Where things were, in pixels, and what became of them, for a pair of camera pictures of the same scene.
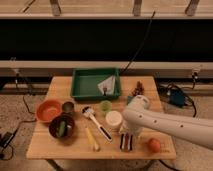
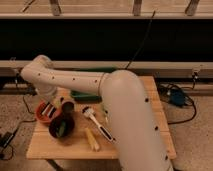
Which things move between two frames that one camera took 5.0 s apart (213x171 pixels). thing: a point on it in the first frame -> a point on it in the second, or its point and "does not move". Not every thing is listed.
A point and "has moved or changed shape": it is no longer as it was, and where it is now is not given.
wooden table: [93, 128] does not move
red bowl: [46, 110] does not move
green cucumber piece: [61, 128] does not move
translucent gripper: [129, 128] -> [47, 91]
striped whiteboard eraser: [126, 142] has moved or changed shape
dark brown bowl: [55, 122] does not move
